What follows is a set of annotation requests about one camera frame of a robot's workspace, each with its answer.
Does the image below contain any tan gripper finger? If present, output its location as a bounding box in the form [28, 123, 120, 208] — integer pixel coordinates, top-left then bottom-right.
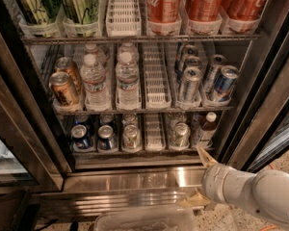
[178, 190, 210, 208]
[197, 147, 217, 167]

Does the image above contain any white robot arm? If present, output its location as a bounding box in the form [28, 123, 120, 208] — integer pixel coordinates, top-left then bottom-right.
[178, 147, 289, 231]

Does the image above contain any steel fridge door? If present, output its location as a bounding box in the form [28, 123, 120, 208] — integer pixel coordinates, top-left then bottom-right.
[225, 41, 289, 173]

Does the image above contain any front blue Red Bull can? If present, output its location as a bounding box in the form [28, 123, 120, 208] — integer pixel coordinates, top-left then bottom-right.
[210, 65, 239, 102]

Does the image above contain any front silver-green soda can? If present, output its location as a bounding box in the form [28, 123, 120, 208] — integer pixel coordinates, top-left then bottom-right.
[122, 125, 141, 150]

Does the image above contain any silver-green soda can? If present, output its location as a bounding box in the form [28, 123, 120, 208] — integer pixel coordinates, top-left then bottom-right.
[122, 125, 141, 150]
[122, 114, 138, 126]

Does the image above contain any front slim silver can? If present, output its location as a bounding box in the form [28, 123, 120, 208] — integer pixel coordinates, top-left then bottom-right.
[178, 66, 202, 103]

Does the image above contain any slim silver can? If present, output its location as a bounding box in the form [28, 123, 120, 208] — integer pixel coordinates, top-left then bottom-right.
[174, 42, 198, 71]
[176, 55, 201, 82]
[178, 66, 202, 103]

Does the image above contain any rear silver-green soda can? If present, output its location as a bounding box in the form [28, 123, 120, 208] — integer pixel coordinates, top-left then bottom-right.
[122, 114, 138, 126]

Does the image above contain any rear silver Red Bull can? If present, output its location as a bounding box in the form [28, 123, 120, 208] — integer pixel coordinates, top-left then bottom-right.
[203, 54, 227, 93]

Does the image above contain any middle slim silver can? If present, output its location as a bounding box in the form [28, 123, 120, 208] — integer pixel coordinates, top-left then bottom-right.
[176, 55, 201, 82]

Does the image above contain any front right Pepsi can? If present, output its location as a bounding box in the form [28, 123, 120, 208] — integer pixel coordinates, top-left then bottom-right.
[97, 125, 118, 152]

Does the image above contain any pepsi can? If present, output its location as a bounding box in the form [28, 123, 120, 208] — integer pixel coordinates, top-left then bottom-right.
[99, 114, 117, 131]
[75, 115, 94, 136]
[97, 125, 118, 152]
[71, 124, 92, 149]

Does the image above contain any rear right Pepsi can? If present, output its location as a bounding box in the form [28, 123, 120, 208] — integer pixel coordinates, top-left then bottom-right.
[99, 114, 117, 131]

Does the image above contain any steel fridge base grille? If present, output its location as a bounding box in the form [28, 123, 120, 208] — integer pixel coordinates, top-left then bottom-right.
[33, 167, 205, 222]

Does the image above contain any rear slim silver can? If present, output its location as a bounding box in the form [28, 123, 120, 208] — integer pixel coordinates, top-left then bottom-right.
[174, 42, 198, 71]

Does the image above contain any front left Pepsi can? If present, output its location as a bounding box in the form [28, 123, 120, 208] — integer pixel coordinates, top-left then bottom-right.
[71, 124, 92, 149]

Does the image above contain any rear left Pepsi can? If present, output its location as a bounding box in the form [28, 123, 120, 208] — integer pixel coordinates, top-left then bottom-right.
[75, 115, 94, 136]

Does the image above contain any middle Coca-Cola can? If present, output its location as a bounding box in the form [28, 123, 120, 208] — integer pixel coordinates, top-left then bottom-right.
[185, 0, 223, 22]

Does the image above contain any coca-cola can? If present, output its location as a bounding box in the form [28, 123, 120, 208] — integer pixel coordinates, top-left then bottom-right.
[222, 0, 266, 21]
[146, 0, 180, 23]
[185, 0, 223, 22]

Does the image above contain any front gold can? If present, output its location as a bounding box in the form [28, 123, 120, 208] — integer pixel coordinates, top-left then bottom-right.
[49, 71, 79, 107]

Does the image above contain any gold can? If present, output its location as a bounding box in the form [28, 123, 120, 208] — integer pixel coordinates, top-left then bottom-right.
[49, 71, 79, 107]
[55, 57, 82, 93]

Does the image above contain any right Coca-Cola can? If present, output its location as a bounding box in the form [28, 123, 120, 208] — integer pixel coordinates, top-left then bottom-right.
[222, 0, 266, 21]

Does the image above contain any left Coca-Cola can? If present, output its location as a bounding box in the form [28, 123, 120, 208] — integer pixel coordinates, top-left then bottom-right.
[146, 0, 180, 23]

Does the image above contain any rear gold can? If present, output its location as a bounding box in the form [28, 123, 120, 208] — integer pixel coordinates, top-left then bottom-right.
[55, 57, 82, 93]

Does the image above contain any left glass fridge door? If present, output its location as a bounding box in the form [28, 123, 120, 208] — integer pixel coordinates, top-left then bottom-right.
[0, 28, 71, 194]

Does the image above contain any right green tall can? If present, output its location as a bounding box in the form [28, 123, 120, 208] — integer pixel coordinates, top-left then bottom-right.
[62, 0, 99, 25]

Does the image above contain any green tall can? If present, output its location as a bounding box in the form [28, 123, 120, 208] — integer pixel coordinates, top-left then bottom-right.
[16, 0, 61, 25]
[62, 0, 99, 25]

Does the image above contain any left green tall can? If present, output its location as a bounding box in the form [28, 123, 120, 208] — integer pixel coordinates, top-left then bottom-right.
[16, 0, 61, 25]

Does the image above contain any brown drink bottle white cap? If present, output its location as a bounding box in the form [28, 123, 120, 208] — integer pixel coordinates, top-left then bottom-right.
[191, 111, 218, 148]

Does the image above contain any empty white bottom tray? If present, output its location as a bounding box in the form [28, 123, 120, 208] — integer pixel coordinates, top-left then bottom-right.
[144, 114, 166, 152]

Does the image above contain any empty white middle tray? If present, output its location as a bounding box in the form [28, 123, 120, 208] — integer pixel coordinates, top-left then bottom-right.
[143, 42, 171, 110]

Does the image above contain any front right water bottle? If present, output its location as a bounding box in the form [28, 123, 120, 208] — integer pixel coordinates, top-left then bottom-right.
[116, 52, 140, 110]

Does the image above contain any water bottle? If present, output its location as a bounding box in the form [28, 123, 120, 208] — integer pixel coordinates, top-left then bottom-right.
[83, 44, 107, 68]
[116, 52, 140, 110]
[80, 54, 109, 112]
[117, 42, 139, 63]

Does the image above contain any rear right water bottle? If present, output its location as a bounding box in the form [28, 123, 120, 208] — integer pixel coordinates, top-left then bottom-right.
[117, 42, 139, 63]

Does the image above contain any front left water bottle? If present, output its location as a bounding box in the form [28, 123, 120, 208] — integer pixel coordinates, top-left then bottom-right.
[80, 54, 109, 112]

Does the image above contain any rear left water bottle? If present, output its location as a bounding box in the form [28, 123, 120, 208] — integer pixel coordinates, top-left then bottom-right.
[83, 44, 107, 68]

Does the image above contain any orange extension cable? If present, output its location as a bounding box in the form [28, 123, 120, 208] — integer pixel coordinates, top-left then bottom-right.
[259, 164, 278, 231]

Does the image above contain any middle wire shelf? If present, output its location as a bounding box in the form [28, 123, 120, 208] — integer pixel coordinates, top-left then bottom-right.
[55, 106, 234, 116]

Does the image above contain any wire shelf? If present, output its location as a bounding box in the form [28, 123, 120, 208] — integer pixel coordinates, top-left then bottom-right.
[55, 106, 234, 116]
[21, 33, 266, 45]

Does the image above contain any top wire shelf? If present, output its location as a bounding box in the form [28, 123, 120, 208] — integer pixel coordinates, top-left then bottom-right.
[21, 33, 266, 45]

